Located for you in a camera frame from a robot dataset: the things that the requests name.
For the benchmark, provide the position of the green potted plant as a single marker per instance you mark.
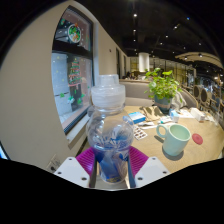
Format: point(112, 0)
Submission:
point(163, 85)

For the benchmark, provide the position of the clear blue-labelled water bottle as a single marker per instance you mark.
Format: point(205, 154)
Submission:
point(108, 133)

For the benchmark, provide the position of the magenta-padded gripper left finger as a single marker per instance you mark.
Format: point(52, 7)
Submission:
point(85, 160)

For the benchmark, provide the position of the pale green ceramic mug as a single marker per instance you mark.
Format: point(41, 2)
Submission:
point(175, 141)

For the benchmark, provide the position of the white ointment tube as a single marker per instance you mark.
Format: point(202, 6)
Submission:
point(146, 124)

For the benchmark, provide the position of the flat round red coaster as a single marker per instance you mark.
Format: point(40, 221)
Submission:
point(197, 139)

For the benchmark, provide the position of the white and orange carton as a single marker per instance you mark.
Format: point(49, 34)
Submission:
point(197, 114)

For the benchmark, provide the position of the silver blister pill pack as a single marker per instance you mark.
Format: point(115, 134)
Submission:
point(140, 132)

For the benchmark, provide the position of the window with festive stickers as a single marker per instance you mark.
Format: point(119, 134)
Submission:
point(71, 76)

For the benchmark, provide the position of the group of ceiling spotlights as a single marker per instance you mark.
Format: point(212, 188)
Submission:
point(160, 43)

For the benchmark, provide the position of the small blue and white box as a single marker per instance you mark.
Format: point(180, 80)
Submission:
point(137, 117)

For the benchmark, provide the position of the light blue tissue pack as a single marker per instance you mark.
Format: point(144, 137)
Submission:
point(174, 115)

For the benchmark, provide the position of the white wall socket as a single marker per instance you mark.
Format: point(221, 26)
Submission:
point(53, 163)

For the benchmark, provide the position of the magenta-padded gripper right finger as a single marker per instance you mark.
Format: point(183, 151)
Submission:
point(138, 160)

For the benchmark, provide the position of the group of round-backed chairs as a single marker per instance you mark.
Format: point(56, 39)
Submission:
point(205, 95)

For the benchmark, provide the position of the brown kraft paper sheet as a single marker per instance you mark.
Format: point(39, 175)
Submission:
point(151, 112)

